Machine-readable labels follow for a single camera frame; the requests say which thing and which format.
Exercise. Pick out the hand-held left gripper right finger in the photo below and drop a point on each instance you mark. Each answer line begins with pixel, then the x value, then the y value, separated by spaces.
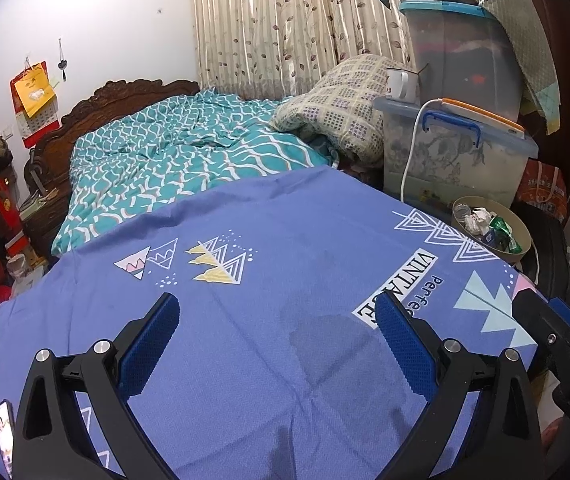
pixel 405 340

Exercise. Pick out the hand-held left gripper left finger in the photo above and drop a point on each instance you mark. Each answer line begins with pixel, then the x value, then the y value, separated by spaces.
pixel 147 340

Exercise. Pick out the round beige trash bin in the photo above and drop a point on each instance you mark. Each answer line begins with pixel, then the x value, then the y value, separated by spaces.
pixel 525 245

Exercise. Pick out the white paper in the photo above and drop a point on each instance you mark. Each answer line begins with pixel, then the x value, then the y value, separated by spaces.
pixel 477 221

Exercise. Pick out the black bag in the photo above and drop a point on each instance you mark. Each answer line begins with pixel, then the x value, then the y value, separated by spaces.
pixel 550 260

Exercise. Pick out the red packaging bag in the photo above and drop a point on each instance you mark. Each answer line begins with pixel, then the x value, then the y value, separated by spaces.
pixel 542 190

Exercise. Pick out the white plastic jar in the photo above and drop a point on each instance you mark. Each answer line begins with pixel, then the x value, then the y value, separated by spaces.
pixel 18 266

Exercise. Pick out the blue printed blanket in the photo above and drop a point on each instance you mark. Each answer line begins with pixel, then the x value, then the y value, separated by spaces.
pixel 265 240

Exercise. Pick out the wooden nightstand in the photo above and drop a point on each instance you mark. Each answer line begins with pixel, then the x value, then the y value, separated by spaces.
pixel 40 220

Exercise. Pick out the black smartphone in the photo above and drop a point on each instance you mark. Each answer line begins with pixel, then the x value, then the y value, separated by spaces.
pixel 2 435

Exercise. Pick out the clear storage box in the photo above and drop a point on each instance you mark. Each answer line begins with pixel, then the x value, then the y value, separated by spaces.
pixel 465 165

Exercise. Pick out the teal patterned duvet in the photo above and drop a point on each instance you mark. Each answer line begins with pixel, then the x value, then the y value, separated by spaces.
pixel 175 150

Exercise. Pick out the red gift box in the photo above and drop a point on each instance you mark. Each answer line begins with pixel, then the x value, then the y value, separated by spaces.
pixel 2 205

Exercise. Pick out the patterned beige pillow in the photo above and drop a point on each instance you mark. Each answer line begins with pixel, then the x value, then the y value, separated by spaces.
pixel 345 105

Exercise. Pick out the carved wooden headboard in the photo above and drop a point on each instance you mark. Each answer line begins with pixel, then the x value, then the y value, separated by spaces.
pixel 115 97

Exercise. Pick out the white enamel mug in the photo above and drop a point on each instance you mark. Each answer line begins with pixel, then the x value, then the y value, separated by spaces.
pixel 400 85

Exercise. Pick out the large blue-lidded storage bin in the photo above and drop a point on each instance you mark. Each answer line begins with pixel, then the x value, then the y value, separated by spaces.
pixel 455 55

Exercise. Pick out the beige leaf-print curtain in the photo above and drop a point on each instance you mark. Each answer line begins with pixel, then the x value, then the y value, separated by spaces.
pixel 290 20

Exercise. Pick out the dark wooden door frame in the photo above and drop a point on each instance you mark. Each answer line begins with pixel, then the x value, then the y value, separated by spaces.
pixel 565 60

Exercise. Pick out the red wall calendar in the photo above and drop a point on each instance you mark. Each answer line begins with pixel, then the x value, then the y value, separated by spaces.
pixel 35 100

